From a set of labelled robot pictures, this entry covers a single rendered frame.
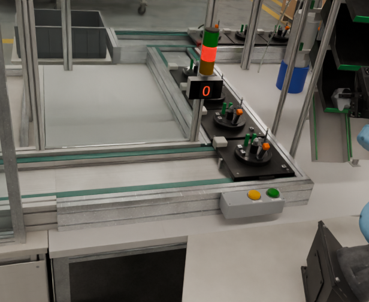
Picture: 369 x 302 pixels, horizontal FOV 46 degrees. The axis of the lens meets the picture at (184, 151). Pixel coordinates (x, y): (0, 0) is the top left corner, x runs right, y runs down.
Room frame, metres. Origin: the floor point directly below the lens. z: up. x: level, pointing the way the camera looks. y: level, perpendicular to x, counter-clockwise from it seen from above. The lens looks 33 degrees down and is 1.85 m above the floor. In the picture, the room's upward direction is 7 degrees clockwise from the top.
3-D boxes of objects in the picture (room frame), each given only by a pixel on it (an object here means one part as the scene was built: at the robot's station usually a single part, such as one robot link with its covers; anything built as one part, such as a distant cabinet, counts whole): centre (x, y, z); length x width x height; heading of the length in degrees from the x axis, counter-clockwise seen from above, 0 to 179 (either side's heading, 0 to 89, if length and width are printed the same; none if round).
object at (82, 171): (1.31, 0.03, 0.91); 0.84 x 0.28 x 0.10; 110
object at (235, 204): (1.16, -0.25, 0.93); 0.21 x 0.07 x 0.06; 110
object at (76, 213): (1.15, -0.05, 0.91); 0.89 x 0.06 x 0.11; 110
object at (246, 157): (1.39, -0.26, 0.98); 0.14 x 0.14 x 0.02
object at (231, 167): (1.39, -0.26, 0.96); 0.24 x 0.24 x 0.02; 20
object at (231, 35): (2.83, -0.30, 1.01); 0.24 x 0.24 x 0.13; 20
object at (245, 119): (1.63, -0.17, 1.01); 0.24 x 0.24 x 0.13; 20
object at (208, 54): (1.44, -0.04, 1.33); 0.05 x 0.05 x 0.05
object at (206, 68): (1.44, -0.04, 1.28); 0.05 x 0.05 x 0.05
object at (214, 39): (1.44, -0.04, 1.38); 0.05 x 0.05 x 0.05
